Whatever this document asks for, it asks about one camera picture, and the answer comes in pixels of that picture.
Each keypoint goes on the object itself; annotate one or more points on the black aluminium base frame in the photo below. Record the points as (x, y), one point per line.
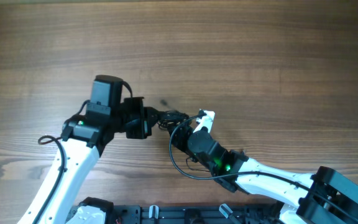
(135, 214)

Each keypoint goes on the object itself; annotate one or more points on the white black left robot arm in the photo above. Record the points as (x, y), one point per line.
(82, 142)

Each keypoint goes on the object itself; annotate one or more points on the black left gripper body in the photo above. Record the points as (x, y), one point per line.
(136, 118)

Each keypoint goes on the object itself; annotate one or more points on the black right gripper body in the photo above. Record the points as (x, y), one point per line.
(176, 132)

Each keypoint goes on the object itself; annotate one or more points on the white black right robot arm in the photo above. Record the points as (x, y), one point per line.
(323, 197)

